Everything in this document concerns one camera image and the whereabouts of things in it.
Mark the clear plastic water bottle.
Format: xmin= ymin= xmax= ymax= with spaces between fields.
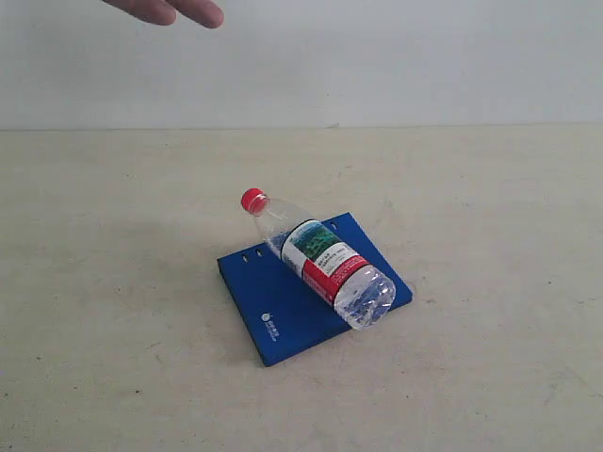
xmin=241 ymin=188 xmax=397 ymax=330

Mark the blue ring binder notebook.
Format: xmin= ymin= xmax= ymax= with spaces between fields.
xmin=218 ymin=213 xmax=413 ymax=366

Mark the person's bare hand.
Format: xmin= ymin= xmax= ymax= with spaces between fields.
xmin=105 ymin=0 xmax=224 ymax=29

